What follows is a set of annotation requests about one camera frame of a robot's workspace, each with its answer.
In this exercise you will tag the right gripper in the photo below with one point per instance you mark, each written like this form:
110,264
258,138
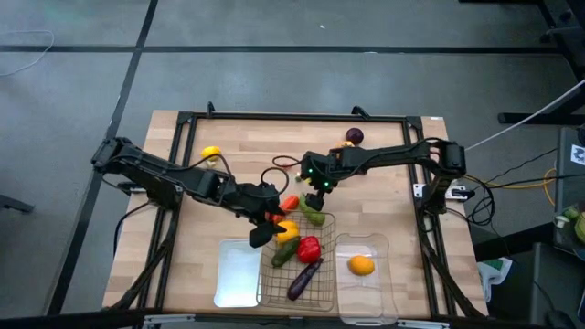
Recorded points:
320,166

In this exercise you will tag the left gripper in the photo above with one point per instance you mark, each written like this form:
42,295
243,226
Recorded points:
253,201

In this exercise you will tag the light green bitter gourd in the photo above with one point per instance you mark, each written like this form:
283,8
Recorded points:
313,215

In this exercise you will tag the orange carrot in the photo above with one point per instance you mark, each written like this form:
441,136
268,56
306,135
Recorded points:
290,202

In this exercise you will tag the yellow bell pepper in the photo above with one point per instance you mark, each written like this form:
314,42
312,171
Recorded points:
288,230

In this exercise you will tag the dark green cucumber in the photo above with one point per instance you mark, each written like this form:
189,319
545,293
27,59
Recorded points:
285,252

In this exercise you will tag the small green white vegetable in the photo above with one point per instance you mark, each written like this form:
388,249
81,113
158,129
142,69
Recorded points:
211,161
298,177

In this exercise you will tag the red bell pepper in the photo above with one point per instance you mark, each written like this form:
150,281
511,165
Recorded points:
309,249

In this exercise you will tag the purple eggplant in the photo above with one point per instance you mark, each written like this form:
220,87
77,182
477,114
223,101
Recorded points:
305,279

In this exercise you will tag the orange fruit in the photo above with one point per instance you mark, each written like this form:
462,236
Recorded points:
361,265

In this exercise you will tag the yellow lemon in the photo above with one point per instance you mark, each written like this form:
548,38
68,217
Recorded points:
210,151

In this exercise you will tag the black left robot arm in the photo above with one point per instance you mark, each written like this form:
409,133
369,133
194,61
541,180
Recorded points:
151,166

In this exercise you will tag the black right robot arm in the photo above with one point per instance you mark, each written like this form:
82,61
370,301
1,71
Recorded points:
393,154

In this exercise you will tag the white plastic tray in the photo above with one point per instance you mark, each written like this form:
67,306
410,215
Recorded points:
237,273

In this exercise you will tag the dark purple onion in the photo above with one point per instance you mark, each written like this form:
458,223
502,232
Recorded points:
354,135

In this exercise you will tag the clear plastic bin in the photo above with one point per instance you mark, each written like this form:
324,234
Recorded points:
365,292

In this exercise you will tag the green and white bag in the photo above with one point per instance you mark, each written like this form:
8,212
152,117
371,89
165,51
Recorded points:
493,272

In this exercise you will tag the black furniture foot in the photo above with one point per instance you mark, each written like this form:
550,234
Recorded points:
16,204

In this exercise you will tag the dark side table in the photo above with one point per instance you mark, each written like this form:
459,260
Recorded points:
564,183

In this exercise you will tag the green toy vegetable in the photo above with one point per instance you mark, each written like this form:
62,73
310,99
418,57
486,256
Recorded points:
579,226

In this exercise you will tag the white paper tag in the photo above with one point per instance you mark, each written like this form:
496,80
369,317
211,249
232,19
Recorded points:
578,154

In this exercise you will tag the black metal table frame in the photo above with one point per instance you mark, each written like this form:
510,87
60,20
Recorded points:
256,116

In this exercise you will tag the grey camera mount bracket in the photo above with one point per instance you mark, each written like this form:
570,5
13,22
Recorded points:
169,320
422,324

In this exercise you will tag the black furniture frame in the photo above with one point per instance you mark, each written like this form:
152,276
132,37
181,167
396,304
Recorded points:
564,27

